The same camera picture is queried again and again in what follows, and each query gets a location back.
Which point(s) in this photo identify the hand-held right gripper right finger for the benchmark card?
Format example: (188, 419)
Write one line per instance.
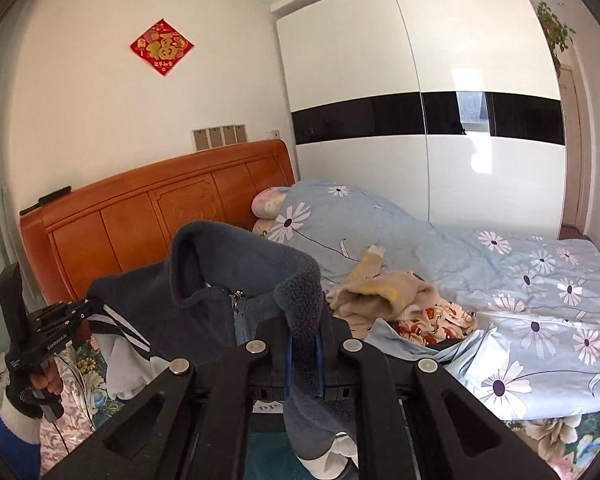
(322, 360)

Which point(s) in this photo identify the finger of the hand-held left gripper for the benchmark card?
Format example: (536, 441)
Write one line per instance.
(72, 312)

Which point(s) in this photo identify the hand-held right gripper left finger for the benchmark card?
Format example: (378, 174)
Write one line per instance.
(290, 360)

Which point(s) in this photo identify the dark blue fleece jacket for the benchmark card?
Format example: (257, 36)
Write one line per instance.
(205, 270)

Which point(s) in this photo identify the person's left hand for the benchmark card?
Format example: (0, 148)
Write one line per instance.
(22, 392)

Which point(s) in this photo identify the beige garment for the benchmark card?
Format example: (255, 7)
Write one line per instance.
(380, 295)

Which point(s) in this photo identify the wooden headboard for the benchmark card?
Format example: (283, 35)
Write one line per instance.
(130, 220)

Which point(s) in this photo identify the black brush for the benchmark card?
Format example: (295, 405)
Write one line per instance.
(47, 199)

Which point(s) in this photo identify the red printed garment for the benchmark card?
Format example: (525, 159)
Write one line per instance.
(440, 325)

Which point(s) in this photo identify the floral pillow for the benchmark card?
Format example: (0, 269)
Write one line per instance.
(266, 202)

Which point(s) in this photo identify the blue floral duvet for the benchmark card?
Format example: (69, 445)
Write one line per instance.
(480, 270)

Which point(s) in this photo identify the flowered bed sheet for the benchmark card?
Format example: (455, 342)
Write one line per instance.
(565, 440)

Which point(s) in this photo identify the white wardrobe with black band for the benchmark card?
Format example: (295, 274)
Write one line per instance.
(370, 50)

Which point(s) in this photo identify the wooden door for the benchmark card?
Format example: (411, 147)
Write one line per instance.
(572, 160)

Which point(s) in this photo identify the green potted plant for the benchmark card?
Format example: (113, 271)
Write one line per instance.
(555, 30)

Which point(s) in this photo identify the white wall socket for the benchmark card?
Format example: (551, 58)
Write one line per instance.
(272, 134)

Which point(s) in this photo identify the wall switch panel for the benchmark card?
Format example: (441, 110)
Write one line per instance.
(219, 136)

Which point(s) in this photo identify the red wall decoration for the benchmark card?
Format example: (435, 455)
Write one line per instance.
(162, 48)

